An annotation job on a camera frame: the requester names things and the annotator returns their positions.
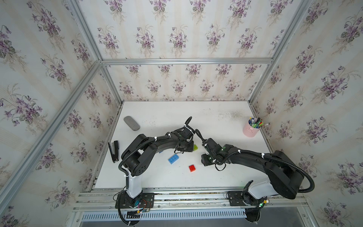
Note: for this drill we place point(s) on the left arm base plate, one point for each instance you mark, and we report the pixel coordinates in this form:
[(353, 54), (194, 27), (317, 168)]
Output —
[(141, 202)]

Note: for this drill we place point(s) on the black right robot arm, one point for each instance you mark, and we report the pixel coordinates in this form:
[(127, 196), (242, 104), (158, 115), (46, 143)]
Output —
[(284, 177)]

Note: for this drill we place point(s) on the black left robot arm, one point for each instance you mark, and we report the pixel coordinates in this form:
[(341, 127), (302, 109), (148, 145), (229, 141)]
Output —
[(138, 156)]

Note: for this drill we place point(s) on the pens in cup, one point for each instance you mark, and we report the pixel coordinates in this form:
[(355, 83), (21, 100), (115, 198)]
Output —
[(257, 123)]

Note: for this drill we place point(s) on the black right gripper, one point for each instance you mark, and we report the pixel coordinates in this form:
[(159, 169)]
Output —
[(204, 160)]

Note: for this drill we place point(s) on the light blue long lego brick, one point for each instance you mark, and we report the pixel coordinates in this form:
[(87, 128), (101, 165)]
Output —
[(173, 159)]

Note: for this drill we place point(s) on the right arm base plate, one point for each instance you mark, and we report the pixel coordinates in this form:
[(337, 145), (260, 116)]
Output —
[(241, 198)]

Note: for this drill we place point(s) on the red square lego brick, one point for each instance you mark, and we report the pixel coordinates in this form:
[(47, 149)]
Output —
[(192, 168)]

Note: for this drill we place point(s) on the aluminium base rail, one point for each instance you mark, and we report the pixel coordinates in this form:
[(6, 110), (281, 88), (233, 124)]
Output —
[(163, 204)]

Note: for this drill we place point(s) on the pink pen cup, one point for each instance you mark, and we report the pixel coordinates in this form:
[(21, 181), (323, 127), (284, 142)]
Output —
[(248, 130)]

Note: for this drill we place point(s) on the black stapler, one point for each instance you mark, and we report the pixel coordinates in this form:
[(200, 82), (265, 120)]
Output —
[(114, 150)]

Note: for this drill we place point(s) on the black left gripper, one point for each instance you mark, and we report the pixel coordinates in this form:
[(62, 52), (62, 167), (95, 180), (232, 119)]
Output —
[(191, 149)]

